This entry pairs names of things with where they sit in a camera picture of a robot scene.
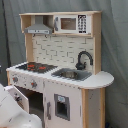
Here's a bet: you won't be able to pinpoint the grey cabinet door handle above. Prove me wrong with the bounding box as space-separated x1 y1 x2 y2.
47 102 51 120

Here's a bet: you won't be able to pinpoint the red grey left knob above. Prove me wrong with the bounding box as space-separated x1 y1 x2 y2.
12 77 18 83

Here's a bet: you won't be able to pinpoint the small metal pot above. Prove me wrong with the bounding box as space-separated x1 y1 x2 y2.
62 71 78 79

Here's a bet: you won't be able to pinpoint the red grey knob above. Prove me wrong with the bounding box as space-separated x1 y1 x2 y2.
31 81 37 88
12 77 18 83

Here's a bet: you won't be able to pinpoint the wooden toy kitchen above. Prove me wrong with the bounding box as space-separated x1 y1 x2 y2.
7 11 114 128

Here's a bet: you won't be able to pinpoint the grey range hood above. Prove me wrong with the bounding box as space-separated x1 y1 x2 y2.
24 15 54 35

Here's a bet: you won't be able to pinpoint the black toy faucet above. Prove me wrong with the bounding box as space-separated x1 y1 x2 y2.
76 51 93 70

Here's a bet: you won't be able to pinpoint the red grey right knob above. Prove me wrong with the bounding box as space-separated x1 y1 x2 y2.
31 81 37 88

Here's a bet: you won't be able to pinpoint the grey ice dispenser panel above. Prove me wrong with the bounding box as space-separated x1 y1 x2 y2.
54 94 70 120

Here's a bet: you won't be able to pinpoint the grey toy sink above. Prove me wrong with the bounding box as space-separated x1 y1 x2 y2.
52 68 92 81

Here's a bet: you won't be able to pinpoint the white oven door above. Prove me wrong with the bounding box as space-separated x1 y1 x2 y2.
5 86 29 112

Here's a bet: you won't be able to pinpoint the white toy microwave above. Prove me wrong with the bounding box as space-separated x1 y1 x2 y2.
54 15 91 34

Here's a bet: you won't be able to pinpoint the black stovetop red burners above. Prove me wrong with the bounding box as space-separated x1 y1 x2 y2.
18 62 55 73

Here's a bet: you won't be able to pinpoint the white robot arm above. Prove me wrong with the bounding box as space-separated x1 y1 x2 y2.
0 84 42 128

